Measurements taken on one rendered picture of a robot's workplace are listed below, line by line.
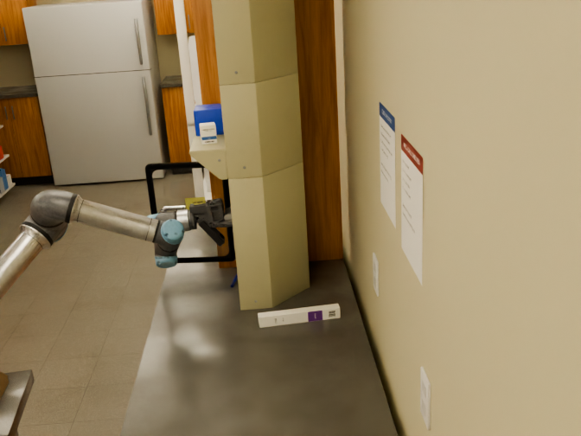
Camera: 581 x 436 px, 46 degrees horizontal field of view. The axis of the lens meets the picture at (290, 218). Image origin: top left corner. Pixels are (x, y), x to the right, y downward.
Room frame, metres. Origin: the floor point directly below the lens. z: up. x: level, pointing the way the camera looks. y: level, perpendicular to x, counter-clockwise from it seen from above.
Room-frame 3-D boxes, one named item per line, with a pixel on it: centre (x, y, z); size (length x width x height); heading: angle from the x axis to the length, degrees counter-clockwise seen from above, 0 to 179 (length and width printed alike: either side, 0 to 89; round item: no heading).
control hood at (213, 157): (2.28, 0.25, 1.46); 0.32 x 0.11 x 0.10; 2
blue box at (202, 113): (2.37, 0.26, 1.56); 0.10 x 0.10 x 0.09; 2
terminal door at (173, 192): (2.44, 0.37, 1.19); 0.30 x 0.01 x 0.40; 86
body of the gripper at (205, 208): (2.26, 0.28, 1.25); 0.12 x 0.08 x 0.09; 92
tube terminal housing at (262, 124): (2.28, 0.07, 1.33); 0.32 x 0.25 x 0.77; 2
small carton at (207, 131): (2.23, 0.25, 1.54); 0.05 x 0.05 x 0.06; 10
